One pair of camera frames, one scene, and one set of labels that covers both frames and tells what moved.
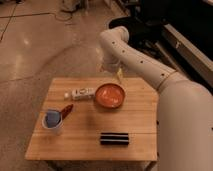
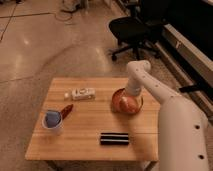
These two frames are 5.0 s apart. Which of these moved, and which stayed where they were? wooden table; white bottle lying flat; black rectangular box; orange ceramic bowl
Moved: orange ceramic bowl
Stayed: black rectangular box; white bottle lying flat; wooden table
